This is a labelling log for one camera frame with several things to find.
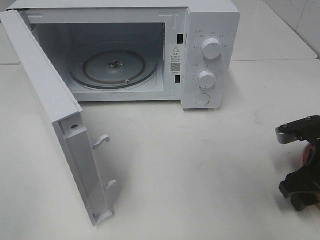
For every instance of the white microwave oven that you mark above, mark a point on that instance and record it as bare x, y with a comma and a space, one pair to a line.
64, 28

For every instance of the white microwave door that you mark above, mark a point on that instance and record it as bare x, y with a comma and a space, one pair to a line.
64, 113

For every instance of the white warning label sticker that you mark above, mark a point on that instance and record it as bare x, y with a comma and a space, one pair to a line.
175, 58

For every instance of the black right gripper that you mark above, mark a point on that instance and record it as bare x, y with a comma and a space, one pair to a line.
303, 187

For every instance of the lower white timer knob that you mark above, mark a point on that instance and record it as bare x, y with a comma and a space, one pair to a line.
206, 79

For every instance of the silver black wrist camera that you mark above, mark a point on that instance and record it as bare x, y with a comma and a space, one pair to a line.
305, 129

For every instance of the round white door button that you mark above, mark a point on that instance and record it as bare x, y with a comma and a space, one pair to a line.
202, 99

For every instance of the glass microwave turntable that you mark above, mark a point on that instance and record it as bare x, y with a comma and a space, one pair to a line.
112, 69

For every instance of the pink round plate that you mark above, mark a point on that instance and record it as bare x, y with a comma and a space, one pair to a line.
307, 157

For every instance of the upper white power knob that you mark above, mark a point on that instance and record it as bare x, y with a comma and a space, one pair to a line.
211, 48

